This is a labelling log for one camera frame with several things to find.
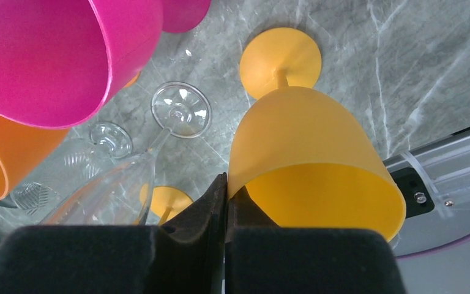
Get clear wine glass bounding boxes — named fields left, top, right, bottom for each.
left=41, top=81, right=212, bottom=225
left=10, top=122, right=133, bottom=216

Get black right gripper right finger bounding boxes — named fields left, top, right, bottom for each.
left=225, top=190, right=406, bottom=293

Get yellow wine glass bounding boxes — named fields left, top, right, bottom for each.
left=228, top=28, right=406, bottom=241

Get yellow-orange wine glass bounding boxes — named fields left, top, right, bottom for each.
left=150, top=186, right=193, bottom=225

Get pink wine glass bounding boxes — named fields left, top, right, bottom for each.
left=0, top=1, right=211, bottom=129

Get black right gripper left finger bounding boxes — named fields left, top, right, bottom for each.
left=0, top=174, right=227, bottom=293

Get orange wine glass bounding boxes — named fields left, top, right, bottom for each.
left=0, top=73, right=141, bottom=204

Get aluminium frame rails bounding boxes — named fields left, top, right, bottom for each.
left=384, top=127, right=470, bottom=259

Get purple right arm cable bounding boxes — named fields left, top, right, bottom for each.
left=397, top=222, right=470, bottom=260

